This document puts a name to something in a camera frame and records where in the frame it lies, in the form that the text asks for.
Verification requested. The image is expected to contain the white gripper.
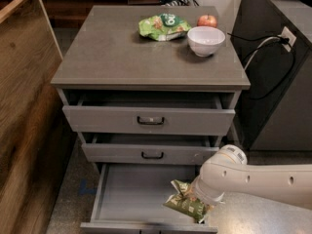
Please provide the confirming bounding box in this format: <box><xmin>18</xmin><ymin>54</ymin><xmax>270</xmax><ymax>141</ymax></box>
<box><xmin>191</xmin><ymin>176</ymin><xmax>224</xmax><ymax>206</ymax></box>

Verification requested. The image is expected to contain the dark green jalapeno chip bag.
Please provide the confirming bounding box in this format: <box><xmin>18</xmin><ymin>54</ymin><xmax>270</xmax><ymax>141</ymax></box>
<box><xmin>164</xmin><ymin>179</ymin><xmax>210</xmax><ymax>223</ymax></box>

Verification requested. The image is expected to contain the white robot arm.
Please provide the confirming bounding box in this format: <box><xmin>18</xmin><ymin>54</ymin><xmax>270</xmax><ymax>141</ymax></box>
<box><xmin>191</xmin><ymin>144</ymin><xmax>312</xmax><ymax>210</ymax></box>

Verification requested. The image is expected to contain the grey bottom drawer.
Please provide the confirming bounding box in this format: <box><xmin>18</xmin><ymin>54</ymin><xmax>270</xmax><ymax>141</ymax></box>
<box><xmin>81</xmin><ymin>164</ymin><xmax>217</xmax><ymax>234</ymax></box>

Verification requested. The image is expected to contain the grey drawer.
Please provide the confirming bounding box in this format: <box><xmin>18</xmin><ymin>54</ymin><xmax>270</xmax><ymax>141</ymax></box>
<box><xmin>81</xmin><ymin>164</ymin><xmax>217</xmax><ymax>234</ymax></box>
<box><xmin>63</xmin><ymin>91</ymin><xmax>235</xmax><ymax>136</ymax></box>
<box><xmin>82</xmin><ymin>134</ymin><xmax>218</xmax><ymax>165</ymax></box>

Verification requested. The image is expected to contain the grey top drawer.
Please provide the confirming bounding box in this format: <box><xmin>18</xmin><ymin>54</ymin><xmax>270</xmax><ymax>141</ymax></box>
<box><xmin>63</xmin><ymin>91</ymin><xmax>235</xmax><ymax>136</ymax></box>

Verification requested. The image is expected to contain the grey drawer cabinet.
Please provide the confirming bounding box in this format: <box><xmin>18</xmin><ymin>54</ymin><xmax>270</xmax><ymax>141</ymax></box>
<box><xmin>50</xmin><ymin>5</ymin><xmax>252</xmax><ymax>234</ymax></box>

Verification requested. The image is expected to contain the grey middle drawer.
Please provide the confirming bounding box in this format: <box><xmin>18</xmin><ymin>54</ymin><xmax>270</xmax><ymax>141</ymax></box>
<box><xmin>82</xmin><ymin>134</ymin><xmax>218</xmax><ymax>165</ymax></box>

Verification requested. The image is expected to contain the light green snack bag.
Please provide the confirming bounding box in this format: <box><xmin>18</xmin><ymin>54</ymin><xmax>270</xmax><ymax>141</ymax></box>
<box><xmin>138</xmin><ymin>14</ymin><xmax>191</xmax><ymax>42</ymax></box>

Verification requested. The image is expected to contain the white bowl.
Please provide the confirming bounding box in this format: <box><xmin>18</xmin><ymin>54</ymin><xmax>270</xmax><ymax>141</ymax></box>
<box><xmin>187</xmin><ymin>26</ymin><xmax>225</xmax><ymax>57</ymax></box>

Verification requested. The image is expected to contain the red apple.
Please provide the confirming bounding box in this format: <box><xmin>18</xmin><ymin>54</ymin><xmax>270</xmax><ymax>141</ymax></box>
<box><xmin>197</xmin><ymin>15</ymin><xmax>217</xmax><ymax>28</ymax></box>

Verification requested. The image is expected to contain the wooden board panel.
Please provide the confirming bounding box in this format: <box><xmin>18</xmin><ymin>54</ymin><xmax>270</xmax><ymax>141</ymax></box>
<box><xmin>0</xmin><ymin>0</ymin><xmax>75</xmax><ymax>234</ymax></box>

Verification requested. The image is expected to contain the black middle drawer handle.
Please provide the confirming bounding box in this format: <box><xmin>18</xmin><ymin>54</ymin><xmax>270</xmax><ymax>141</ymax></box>
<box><xmin>141</xmin><ymin>152</ymin><xmax>164</xmax><ymax>160</ymax></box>

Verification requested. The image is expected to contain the black drawer handle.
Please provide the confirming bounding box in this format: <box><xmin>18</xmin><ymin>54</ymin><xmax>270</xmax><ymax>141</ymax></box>
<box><xmin>141</xmin><ymin>152</ymin><xmax>164</xmax><ymax>160</ymax></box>
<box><xmin>136</xmin><ymin>116</ymin><xmax>165</xmax><ymax>126</ymax></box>

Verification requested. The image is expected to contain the black top drawer handle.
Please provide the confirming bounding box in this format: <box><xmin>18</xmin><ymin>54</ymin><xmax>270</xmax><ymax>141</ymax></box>
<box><xmin>136</xmin><ymin>116</ymin><xmax>165</xmax><ymax>126</ymax></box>

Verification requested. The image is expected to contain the white power cable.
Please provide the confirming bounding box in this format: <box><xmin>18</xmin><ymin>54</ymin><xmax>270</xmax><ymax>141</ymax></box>
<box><xmin>244</xmin><ymin>36</ymin><xmax>282</xmax><ymax>71</ymax></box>

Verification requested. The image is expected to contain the white wall outlet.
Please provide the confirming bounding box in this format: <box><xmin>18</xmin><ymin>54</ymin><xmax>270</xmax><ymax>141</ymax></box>
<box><xmin>281</xmin><ymin>26</ymin><xmax>296</xmax><ymax>52</ymax></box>

